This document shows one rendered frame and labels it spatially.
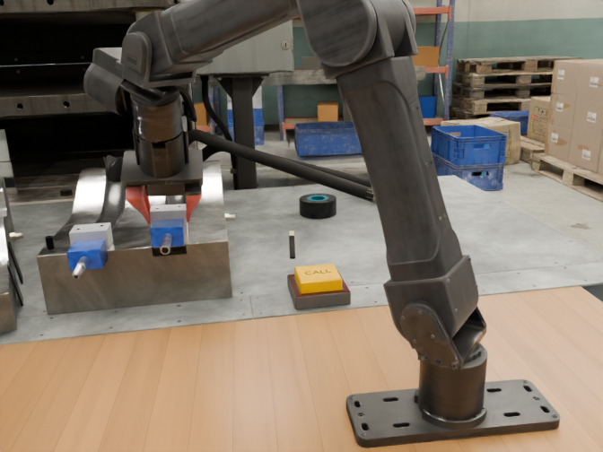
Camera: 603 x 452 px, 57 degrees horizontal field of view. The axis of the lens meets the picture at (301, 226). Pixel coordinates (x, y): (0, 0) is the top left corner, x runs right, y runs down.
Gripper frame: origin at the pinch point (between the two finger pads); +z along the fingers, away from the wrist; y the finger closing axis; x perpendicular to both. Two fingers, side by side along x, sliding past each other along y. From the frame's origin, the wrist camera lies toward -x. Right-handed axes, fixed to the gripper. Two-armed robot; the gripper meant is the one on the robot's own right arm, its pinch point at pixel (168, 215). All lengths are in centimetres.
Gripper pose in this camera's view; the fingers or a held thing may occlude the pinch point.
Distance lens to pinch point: 81.2
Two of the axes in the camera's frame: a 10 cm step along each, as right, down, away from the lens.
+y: -9.8, 0.5, -1.7
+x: 1.5, 6.9, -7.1
